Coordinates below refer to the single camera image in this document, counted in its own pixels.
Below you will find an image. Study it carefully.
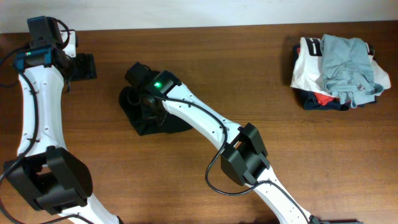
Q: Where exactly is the black t-shirt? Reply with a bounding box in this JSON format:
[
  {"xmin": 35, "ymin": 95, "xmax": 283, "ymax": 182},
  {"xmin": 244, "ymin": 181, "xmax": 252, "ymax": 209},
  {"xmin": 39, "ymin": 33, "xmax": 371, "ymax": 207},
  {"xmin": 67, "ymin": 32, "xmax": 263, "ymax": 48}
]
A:
[{"xmin": 119, "ymin": 86, "xmax": 192, "ymax": 136}]

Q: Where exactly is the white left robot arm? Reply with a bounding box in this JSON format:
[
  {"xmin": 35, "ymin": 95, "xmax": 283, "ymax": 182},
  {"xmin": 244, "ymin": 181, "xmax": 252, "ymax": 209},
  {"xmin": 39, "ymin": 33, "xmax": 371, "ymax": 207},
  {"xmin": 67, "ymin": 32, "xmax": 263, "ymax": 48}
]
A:
[{"xmin": 2, "ymin": 44, "xmax": 122, "ymax": 223}]

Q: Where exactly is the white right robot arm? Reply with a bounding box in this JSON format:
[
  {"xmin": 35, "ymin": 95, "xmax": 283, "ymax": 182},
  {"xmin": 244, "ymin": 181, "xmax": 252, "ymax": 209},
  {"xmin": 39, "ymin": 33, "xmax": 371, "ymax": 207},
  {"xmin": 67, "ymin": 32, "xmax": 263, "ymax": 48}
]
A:
[{"xmin": 119, "ymin": 65, "xmax": 319, "ymax": 223}]

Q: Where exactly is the navy red garment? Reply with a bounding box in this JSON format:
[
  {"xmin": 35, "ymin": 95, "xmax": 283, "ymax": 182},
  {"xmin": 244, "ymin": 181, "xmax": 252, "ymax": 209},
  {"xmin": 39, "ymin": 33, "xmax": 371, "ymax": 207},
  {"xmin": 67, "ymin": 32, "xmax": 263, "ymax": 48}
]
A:
[{"xmin": 292, "ymin": 45, "xmax": 377, "ymax": 111}]

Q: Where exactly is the white garment in pile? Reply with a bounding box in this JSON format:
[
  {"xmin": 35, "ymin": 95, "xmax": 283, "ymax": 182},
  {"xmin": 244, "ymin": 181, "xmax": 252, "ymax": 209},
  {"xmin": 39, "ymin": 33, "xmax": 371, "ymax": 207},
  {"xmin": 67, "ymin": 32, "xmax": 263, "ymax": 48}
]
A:
[{"xmin": 290, "ymin": 37, "xmax": 391, "ymax": 96}]

